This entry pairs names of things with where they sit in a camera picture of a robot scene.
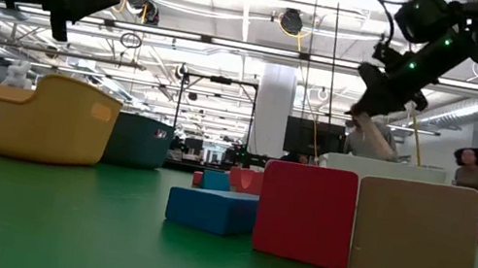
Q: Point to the red arch block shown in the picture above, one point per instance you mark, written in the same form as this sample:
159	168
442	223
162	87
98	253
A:
246	181

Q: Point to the white figure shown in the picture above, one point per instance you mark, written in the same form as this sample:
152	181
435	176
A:
18	75

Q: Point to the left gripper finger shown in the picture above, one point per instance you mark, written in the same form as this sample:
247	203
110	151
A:
87	3

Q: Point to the yellow plastic bin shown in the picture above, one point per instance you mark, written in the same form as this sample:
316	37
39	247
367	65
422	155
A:
38	123

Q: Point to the large blue block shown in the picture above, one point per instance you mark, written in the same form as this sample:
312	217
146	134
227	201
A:
210	210

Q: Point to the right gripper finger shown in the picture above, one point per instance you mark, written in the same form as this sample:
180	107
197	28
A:
359	103

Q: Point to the beige wooden bar block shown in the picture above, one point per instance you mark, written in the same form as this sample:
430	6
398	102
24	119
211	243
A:
374	138

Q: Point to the black computer monitor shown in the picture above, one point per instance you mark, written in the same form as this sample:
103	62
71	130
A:
312	137

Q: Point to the dark teal plastic bin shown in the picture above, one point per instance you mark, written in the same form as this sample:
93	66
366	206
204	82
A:
138	143

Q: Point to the white round pillar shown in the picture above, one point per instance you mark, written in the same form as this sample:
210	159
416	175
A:
273	110

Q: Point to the small blue wedge block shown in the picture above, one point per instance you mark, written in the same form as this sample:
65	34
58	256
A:
216	180

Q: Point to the large beige square block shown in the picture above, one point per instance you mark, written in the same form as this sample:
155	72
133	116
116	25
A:
417	239

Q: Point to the red cylinder block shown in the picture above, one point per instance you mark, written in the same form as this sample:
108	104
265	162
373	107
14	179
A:
197	178

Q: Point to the black rig frame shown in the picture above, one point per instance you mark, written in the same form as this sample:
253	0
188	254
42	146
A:
221	80

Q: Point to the white plastic bin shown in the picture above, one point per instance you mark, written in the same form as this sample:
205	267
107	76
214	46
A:
386	169

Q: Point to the black table edge rail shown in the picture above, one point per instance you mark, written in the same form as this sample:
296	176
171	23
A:
184	167

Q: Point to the large red square block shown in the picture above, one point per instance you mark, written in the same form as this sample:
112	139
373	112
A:
306	215

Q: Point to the person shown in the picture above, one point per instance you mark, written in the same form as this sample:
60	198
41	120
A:
475	178

